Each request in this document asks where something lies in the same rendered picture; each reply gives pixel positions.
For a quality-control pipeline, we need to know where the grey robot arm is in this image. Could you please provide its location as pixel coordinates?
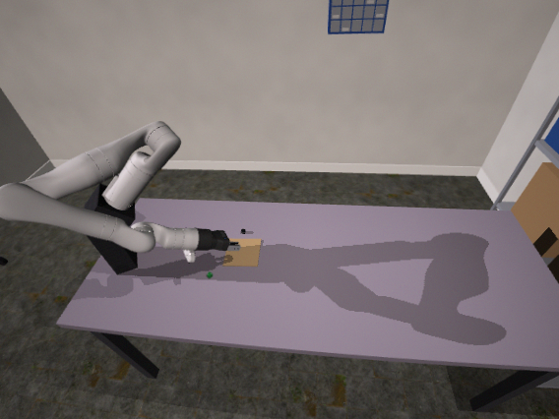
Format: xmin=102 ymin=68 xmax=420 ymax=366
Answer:
xmin=0 ymin=121 xmax=184 ymax=253

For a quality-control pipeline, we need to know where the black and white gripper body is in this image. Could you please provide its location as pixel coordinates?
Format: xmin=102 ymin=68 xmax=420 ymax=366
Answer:
xmin=181 ymin=227 xmax=230 ymax=263

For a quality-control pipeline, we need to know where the tan flat mat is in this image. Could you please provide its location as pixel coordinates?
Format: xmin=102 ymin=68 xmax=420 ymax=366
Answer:
xmin=223 ymin=239 xmax=262 ymax=267

